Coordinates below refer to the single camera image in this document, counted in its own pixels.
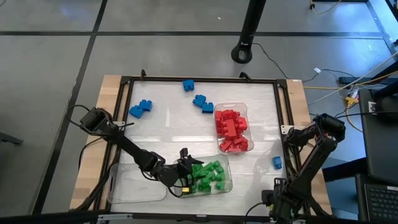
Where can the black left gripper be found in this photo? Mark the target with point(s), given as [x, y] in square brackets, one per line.
[178, 172]

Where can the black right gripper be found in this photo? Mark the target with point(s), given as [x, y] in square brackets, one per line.
[283, 200]

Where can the red toy building block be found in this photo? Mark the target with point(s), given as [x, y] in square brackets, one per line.
[237, 115]
[219, 125]
[237, 141]
[228, 113]
[225, 145]
[243, 123]
[234, 150]
[232, 137]
[221, 133]
[244, 146]
[219, 114]

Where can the blue toy building block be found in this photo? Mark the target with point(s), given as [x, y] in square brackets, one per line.
[199, 100]
[207, 107]
[136, 111]
[145, 105]
[188, 85]
[277, 162]

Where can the clear plastic bin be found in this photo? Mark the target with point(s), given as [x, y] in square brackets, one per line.
[133, 186]
[233, 107]
[228, 186]

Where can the large red building block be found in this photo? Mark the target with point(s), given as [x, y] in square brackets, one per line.
[230, 126]

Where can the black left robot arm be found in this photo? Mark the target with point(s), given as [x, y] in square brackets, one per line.
[130, 147]

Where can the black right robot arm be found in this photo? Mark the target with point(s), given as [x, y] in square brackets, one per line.
[317, 155]

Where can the white plastic table cover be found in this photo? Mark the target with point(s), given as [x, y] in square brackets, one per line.
[186, 133]

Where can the black laptop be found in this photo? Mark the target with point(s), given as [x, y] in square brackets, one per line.
[382, 202]

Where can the black computer case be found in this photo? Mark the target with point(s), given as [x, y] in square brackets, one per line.
[379, 140]

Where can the yellow plug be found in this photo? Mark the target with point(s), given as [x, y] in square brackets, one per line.
[351, 100]

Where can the white floor tag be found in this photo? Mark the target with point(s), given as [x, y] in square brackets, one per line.
[317, 70]

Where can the black furniture foot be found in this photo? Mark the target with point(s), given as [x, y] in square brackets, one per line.
[9, 138]

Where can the black metal table frame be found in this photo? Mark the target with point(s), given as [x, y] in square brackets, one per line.
[202, 78]

